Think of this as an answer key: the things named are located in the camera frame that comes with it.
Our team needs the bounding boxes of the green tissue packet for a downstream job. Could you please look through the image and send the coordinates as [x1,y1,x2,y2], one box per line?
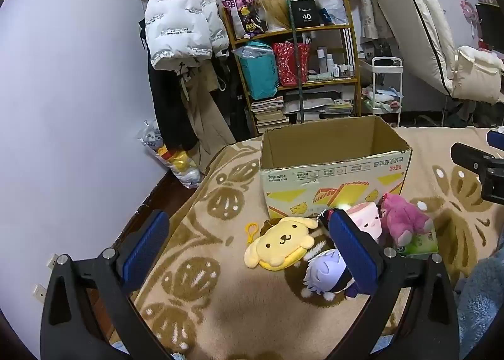
[396,228,439,258]

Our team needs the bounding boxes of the pink roll cake plush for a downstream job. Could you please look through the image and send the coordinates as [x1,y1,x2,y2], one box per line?
[348,202,383,245]

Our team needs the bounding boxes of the purple printed bag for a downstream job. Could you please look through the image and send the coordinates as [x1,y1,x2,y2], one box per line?
[222,0,265,40]

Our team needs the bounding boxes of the blonde wig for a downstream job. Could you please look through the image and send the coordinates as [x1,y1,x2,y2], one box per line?
[255,0,293,33]

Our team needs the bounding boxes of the white upright mattress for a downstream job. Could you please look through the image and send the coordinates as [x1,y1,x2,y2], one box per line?
[366,0,465,99]

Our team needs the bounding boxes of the stack of books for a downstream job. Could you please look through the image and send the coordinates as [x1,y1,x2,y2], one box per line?
[251,97,289,134]

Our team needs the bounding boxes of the blue fluffy blanket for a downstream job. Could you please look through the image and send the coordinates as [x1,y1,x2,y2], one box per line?
[453,234,504,360]

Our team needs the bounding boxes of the red patterned bag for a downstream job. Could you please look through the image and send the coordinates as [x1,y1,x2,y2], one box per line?
[272,42,312,87]

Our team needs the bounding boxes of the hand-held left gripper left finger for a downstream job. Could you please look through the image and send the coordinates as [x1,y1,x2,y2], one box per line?
[39,204,171,360]

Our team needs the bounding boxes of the teal bag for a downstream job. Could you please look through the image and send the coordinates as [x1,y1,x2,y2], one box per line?
[235,42,278,100]

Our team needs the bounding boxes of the yellow dog plush pouch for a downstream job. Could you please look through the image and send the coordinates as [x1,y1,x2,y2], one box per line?
[244,216,320,272]

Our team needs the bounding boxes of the plastic bag of plush toys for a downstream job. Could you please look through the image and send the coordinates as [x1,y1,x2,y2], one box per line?
[138,119,205,189]

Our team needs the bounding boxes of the black gift box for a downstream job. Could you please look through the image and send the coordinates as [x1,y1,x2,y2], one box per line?
[290,0,320,26]

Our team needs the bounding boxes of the white folded duvet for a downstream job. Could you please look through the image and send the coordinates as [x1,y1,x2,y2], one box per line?
[451,46,504,105]

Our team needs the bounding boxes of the dark hanging clothes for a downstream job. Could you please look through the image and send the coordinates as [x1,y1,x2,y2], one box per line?
[213,55,253,141]

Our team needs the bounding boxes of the pink bear plush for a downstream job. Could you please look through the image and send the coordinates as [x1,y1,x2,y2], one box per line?
[378,192,434,247]

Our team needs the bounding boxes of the row of cosmetic bottles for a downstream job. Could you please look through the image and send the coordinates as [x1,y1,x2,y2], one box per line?
[317,47,355,79]

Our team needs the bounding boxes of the white trolley cart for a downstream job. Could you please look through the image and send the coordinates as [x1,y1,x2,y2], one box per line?
[359,56,404,127]

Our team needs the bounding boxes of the green pole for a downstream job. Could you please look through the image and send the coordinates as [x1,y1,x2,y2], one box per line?
[287,0,306,123]

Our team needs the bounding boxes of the yellow wooden shelf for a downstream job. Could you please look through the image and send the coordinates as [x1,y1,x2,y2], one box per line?
[220,0,363,136]

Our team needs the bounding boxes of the pile of papers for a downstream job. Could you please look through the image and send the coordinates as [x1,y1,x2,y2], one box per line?
[283,88,355,115]

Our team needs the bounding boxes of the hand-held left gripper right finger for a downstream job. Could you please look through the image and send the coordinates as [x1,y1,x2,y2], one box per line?
[328,209,461,360]

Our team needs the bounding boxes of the printed cardboard box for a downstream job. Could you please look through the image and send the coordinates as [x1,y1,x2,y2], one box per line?
[259,115,413,221]

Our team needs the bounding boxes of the purple-haired plush doll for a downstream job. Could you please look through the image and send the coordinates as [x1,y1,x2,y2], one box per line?
[303,247,373,301]

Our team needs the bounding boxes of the white puffer jacket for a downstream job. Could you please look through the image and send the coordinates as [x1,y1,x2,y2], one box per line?
[144,0,230,71]

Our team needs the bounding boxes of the beige trousers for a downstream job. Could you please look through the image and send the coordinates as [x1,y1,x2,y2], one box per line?
[177,64,234,171]

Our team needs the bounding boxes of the black hanging garment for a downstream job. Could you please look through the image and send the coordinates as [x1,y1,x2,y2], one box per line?
[147,66,199,152]

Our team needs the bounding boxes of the beige patterned blanket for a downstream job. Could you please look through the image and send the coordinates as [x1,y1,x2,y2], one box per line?
[130,125,504,360]

